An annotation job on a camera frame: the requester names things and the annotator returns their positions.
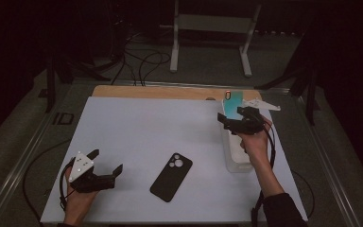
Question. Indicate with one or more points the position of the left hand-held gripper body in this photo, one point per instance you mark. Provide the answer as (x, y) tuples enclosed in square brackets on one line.
[(89, 183)]

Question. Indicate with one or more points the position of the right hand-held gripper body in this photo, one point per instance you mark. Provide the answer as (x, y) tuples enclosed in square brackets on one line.
[(247, 124)]

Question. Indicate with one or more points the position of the pink and blue phone case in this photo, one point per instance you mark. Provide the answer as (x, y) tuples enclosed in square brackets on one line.
[(233, 105)]

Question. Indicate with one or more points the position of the white plastic bin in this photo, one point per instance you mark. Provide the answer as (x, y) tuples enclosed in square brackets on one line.
[(238, 159)]

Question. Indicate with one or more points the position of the black phone case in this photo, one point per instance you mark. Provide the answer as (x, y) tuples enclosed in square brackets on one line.
[(170, 180)]

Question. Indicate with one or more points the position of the person's right hand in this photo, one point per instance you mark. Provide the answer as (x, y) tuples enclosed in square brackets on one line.
[(256, 145)]

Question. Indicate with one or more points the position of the person's left hand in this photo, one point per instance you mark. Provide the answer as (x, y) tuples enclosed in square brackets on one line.
[(78, 205)]

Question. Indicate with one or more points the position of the white table mat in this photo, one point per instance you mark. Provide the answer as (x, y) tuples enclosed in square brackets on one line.
[(123, 126)]

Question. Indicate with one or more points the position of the black tripod stand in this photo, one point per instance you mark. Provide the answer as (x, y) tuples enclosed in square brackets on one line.
[(311, 101), (50, 88)]

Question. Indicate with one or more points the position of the white metal stand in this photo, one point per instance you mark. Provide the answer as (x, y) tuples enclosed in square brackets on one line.
[(214, 23)]

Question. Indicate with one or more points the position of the black floor bracket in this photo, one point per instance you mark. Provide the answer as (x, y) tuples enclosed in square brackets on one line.
[(63, 118)]

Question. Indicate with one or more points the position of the metal floor rail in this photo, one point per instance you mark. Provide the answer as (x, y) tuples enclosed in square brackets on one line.
[(15, 170), (331, 176)]

